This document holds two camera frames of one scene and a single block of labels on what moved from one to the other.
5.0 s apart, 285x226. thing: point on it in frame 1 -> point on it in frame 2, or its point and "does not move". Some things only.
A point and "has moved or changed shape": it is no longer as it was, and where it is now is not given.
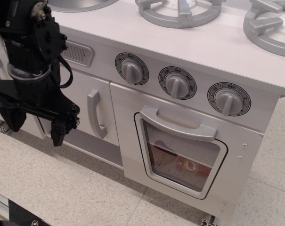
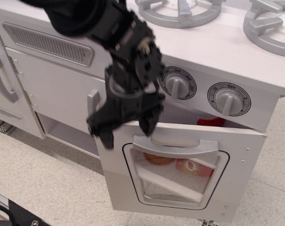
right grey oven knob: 229,99 does not move
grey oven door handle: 149,114 -> 146,144
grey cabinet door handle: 93,97 does not move
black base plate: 20,216 does not move
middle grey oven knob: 178,82 does not move
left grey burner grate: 184,18 does not move
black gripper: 42,97 -> 131,77
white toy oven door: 200,160 has moved or changed shape
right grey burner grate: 254,28 does not move
